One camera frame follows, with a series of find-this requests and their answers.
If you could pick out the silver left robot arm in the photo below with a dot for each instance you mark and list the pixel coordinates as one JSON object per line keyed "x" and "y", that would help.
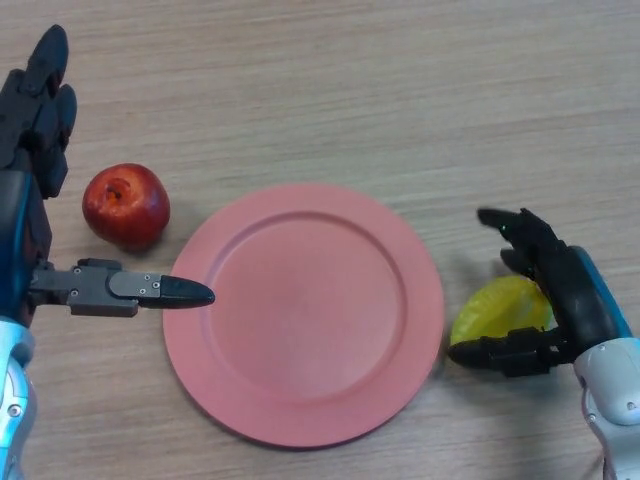
{"x": 12, "y": 405}

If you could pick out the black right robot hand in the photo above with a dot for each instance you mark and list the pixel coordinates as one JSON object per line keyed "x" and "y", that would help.
{"x": 575, "y": 300}

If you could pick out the pink round plate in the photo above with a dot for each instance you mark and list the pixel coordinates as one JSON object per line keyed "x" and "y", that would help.
{"x": 302, "y": 320}

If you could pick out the yellow starfruit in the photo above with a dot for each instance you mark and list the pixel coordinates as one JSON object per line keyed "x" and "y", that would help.
{"x": 495, "y": 305}

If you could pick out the red apple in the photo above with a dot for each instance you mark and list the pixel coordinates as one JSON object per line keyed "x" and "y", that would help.
{"x": 127, "y": 210}

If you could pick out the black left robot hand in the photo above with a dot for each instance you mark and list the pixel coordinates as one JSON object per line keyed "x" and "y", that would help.
{"x": 22, "y": 230}

